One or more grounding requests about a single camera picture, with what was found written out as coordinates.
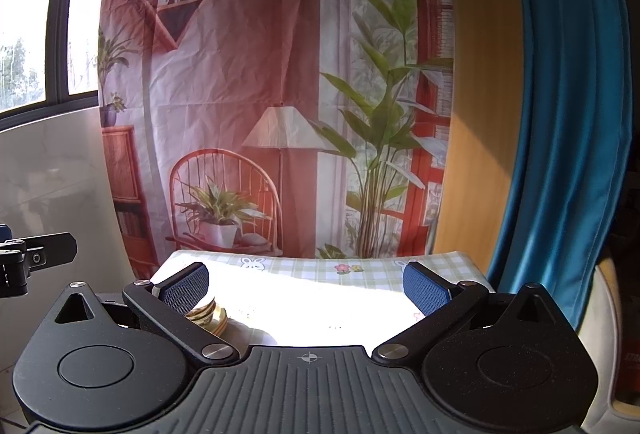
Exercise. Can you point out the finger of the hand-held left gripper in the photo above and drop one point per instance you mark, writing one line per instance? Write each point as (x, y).
(50, 250)

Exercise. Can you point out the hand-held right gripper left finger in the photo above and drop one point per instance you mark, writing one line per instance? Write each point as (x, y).
(184, 290)

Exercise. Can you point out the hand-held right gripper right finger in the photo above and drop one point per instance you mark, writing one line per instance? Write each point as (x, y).
(427, 290)

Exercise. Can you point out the checked bunny tablecloth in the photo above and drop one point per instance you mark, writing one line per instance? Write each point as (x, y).
(310, 294)

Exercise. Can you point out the white cushioned chair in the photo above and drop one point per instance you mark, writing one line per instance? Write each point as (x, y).
(607, 339)

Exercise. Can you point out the wooden board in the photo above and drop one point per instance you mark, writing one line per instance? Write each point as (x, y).
(480, 89)

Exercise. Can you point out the blue curtain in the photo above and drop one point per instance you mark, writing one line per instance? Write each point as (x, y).
(565, 114)

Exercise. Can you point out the printed room backdrop cloth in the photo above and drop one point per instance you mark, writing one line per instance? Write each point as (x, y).
(240, 64)

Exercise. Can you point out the dark framed window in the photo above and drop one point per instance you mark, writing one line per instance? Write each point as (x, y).
(62, 14)

